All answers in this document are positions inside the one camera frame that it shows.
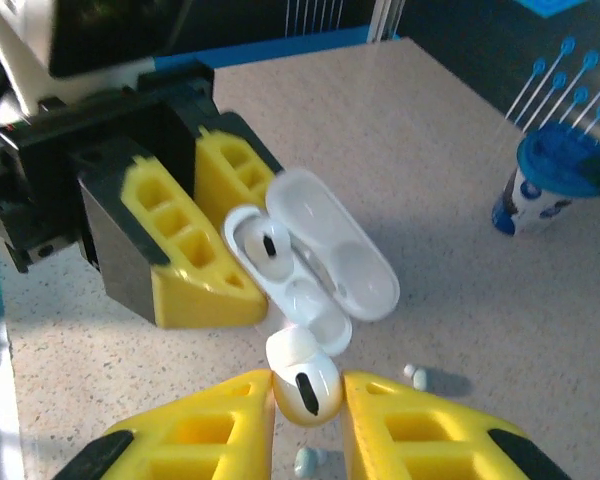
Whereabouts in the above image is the blue blackberry yogurt cup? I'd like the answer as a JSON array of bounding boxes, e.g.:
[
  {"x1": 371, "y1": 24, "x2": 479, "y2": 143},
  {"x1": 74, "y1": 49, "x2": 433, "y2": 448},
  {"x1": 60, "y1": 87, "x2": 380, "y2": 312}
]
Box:
[{"x1": 490, "y1": 122, "x2": 600, "y2": 236}]

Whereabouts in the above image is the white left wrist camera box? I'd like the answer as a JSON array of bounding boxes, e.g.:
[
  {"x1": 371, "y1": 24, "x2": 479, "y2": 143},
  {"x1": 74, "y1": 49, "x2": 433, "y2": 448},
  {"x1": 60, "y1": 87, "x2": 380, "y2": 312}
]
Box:
[{"x1": 0, "y1": 0, "x2": 194, "y2": 119}]

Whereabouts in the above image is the white wireless earbud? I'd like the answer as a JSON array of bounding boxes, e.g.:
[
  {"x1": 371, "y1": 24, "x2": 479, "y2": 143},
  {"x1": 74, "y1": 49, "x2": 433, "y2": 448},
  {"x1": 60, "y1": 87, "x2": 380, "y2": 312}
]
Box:
[
  {"x1": 239, "y1": 219, "x2": 294, "y2": 279},
  {"x1": 264, "y1": 327, "x2": 344, "y2": 429}
]

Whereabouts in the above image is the aluminium frame post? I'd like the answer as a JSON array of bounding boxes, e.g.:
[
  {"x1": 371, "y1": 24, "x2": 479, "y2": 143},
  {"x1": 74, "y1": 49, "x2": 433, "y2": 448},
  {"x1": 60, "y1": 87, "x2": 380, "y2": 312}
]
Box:
[{"x1": 367, "y1": 0, "x2": 409, "y2": 45}]

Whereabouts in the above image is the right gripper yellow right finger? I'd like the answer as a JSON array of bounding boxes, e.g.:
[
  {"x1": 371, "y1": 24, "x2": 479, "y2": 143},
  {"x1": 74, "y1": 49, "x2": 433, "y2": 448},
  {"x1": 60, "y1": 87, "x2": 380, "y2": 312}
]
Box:
[{"x1": 340, "y1": 369, "x2": 579, "y2": 480}]

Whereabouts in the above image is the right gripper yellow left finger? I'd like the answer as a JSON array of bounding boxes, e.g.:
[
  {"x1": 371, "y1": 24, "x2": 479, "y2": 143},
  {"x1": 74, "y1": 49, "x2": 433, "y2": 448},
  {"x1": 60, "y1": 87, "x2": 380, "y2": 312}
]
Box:
[{"x1": 64, "y1": 369, "x2": 277, "y2": 480}]

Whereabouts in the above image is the pale green wireless earbud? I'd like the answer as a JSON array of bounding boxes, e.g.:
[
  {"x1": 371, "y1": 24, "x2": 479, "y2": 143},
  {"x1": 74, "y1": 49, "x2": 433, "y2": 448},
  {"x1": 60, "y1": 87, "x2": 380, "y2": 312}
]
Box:
[
  {"x1": 403, "y1": 363, "x2": 429, "y2": 392},
  {"x1": 293, "y1": 447, "x2": 329, "y2": 479}
]

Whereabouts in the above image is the white earbud charging case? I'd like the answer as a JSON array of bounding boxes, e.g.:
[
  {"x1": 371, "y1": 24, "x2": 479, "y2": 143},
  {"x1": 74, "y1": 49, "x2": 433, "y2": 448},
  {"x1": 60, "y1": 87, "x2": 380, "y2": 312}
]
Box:
[{"x1": 223, "y1": 167, "x2": 400, "y2": 357}]

